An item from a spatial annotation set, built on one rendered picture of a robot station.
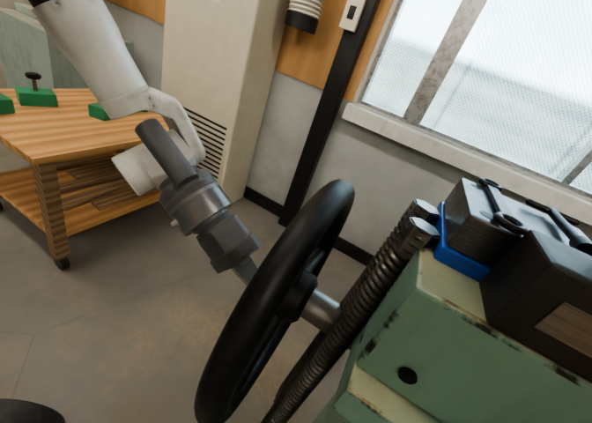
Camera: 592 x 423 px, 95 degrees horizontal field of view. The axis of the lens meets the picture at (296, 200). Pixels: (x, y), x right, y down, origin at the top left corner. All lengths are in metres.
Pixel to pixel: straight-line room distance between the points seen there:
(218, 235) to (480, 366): 0.32
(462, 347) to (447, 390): 0.04
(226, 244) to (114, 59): 0.27
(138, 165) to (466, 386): 0.42
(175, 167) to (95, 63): 0.15
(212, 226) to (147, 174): 0.12
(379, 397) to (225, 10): 1.48
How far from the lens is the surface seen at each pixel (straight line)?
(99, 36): 0.43
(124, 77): 0.43
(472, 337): 0.20
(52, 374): 1.23
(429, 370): 0.23
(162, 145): 0.41
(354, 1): 1.46
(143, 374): 1.17
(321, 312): 0.32
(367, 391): 0.24
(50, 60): 2.00
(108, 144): 1.22
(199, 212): 0.41
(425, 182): 1.56
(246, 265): 0.45
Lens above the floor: 1.06
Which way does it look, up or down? 30 degrees down
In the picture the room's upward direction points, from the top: 20 degrees clockwise
